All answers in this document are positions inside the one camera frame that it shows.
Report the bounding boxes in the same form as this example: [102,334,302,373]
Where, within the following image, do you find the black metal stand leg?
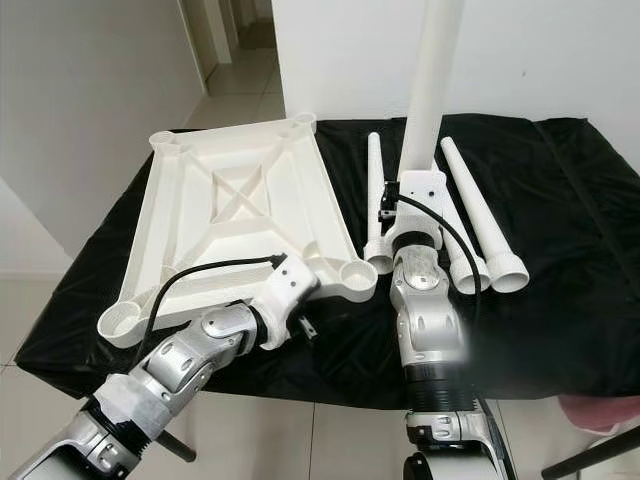
[150,430,196,463]

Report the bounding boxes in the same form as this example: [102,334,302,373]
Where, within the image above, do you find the black table cloth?
[15,115,640,411]

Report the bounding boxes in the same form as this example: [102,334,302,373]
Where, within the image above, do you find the pink seat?
[555,393,640,433]

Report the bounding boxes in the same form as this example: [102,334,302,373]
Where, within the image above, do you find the black metal bar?
[540,425,640,479]

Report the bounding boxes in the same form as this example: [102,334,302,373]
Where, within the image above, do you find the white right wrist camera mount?
[390,168,449,246]

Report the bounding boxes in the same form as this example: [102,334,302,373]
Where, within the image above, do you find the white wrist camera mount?
[240,252,316,349]
[390,168,449,246]

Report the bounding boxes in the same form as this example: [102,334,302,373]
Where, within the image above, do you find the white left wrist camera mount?
[240,252,316,349]

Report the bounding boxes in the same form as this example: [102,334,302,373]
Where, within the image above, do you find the beige door frame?
[178,0,241,63]

